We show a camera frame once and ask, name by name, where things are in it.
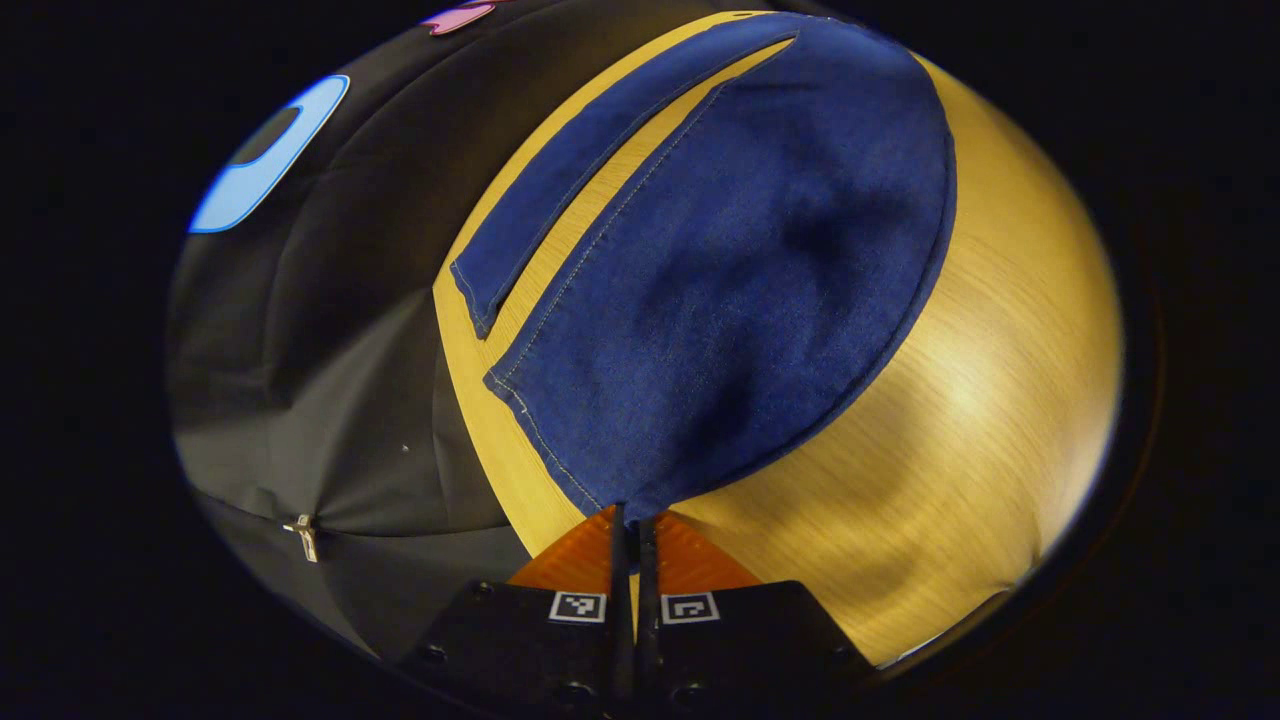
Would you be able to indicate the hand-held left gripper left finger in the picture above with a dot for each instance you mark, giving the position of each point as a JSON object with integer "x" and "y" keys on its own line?
{"x": 622, "y": 600}

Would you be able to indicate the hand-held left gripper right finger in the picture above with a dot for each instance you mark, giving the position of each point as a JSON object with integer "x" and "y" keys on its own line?
{"x": 648, "y": 620}

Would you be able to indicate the blue jeans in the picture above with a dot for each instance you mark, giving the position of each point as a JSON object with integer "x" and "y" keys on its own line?
{"x": 740, "y": 290}

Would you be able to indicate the silver metal clip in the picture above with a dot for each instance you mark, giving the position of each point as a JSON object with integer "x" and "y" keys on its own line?
{"x": 304, "y": 535}

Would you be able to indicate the black backdrop cloth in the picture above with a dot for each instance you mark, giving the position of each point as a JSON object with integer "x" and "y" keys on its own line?
{"x": 350, "y": 330}

